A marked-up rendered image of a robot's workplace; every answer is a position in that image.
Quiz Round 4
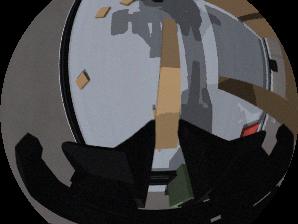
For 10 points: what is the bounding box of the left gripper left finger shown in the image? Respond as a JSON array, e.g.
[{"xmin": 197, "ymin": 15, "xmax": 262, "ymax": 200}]
[{"xmin": 61, "ymin": 120, "xmax": 156, "ymax": 208}]

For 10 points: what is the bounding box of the brown wooden rail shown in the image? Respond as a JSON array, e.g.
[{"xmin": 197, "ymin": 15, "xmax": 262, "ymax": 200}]
[{"xmin": 277, "ymin": 37, "xmax": 298, "ymax": 108}]

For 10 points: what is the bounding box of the red flat block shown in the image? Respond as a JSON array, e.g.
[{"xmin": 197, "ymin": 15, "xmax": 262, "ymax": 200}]
[{"xmin": 240, "ymin": 122, "xmax": 259, "ymax": 137}]

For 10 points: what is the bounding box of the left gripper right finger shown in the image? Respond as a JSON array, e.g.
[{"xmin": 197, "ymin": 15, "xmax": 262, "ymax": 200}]
[{"xmin": 178, "ymin": 119, "xmax": 266, "ymax": 203}]

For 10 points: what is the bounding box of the tan wooden board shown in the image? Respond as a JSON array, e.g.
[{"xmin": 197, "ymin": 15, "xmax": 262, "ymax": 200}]
[
  {"xmin": 204, "ymin": 0, "xmax": 278, "ymax": 39},
  {"xmin": 218, "ymin": 76, "xmax": 298, "ymax": 141}
]

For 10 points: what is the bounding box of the tan wooden wedge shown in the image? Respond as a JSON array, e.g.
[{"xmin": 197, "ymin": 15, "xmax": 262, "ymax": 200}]
[{"xmin": 155, "ymin": 18, "xmax": 181, "ymax": 149}]

